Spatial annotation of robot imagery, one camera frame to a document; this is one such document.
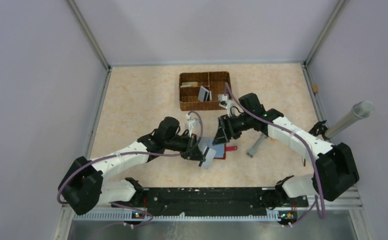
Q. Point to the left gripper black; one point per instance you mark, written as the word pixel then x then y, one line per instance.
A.
pixel 194 152

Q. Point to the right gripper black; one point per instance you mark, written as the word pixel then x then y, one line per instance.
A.
pixel 226 130

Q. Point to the grey card black stripe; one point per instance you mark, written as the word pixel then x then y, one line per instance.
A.
pixel 206 148

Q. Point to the striped grey card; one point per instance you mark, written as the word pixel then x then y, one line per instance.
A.
pixel 204 94

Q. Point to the red leather card holder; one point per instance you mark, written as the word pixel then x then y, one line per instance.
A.
pixel 222 149

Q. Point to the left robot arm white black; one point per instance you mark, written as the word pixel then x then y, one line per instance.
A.
pixel 87 182

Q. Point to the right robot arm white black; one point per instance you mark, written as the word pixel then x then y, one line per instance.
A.
pixel 334 166

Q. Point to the grey plastic toy beam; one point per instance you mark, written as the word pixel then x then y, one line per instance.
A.
pixel 252 150

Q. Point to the brown wicker divided basket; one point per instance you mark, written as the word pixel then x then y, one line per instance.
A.
pixel 216 81

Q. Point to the black mini tripod stand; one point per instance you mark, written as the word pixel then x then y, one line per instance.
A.
pixel 319 129

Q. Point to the small tan block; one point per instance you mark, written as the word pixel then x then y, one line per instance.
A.
pixel 314 88

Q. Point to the silver metal tube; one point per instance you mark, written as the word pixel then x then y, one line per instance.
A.
pixel 359 111

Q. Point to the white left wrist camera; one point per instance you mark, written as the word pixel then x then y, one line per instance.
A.
pixel 192 121

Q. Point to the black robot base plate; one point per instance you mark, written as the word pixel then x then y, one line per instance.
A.
pixel 212 201

